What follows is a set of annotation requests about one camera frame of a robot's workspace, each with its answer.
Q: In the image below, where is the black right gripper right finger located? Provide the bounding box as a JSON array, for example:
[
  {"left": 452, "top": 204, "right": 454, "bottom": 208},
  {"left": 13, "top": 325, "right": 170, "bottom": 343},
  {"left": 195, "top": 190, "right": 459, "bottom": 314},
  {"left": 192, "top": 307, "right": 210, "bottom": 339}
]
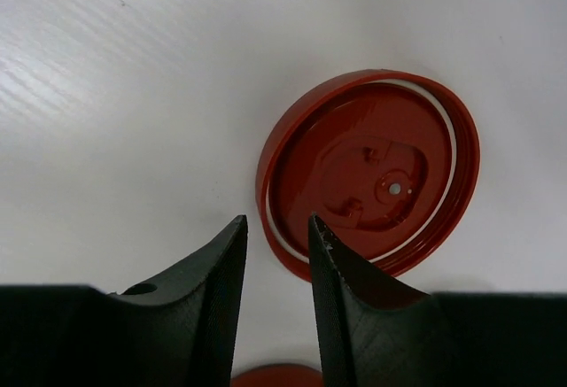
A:
[{"left": 308, "top": 215, "right": 439, "bottom": 386}]

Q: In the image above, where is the red round lid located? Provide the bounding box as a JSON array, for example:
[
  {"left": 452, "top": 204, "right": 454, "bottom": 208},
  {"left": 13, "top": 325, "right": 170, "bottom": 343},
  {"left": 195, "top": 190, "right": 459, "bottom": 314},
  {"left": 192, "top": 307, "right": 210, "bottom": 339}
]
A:
[{"left": 255, "top": 69, "right": 480, "bottom": 280}]

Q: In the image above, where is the red-based metal lunch tin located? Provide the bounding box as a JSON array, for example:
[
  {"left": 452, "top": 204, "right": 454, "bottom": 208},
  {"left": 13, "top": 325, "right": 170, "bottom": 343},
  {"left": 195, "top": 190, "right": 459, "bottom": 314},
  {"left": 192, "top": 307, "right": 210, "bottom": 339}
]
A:
[{"left": 230, "top": 363, "right": 323, "bottom": 387}]

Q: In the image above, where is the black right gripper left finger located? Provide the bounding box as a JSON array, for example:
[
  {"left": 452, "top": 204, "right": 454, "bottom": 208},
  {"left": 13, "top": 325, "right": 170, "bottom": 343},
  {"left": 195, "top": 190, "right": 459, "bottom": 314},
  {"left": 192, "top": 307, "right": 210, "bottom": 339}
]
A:
[{"left": 107, "top": 215, "right": 248, "bottom": 386}]

